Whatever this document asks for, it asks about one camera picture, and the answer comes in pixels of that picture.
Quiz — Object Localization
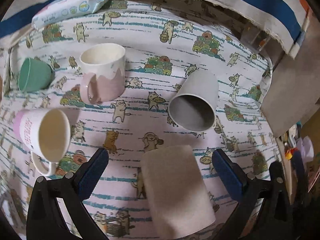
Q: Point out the cat print bed sheet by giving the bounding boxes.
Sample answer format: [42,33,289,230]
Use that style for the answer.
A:
[1,0,279,239]

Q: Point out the green plastic cup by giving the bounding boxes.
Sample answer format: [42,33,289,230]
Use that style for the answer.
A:
[18,57,55,93]

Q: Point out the grey mug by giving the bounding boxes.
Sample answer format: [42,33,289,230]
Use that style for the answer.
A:
[168,70,219,132]

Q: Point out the white mug with pink text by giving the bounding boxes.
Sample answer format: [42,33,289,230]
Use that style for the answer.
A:
[14,108,71,177]

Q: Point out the pink and cream mug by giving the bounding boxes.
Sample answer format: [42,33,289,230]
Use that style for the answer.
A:
[80,43,126,105]

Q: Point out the beige square cup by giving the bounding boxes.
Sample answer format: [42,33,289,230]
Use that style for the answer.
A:
[140,145,216,239]

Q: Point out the wet wipes pack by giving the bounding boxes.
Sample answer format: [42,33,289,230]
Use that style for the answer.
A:
[31,0,108,29]

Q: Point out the wooden bed side panel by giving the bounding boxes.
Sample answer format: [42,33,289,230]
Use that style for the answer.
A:
[261,15,319,137]

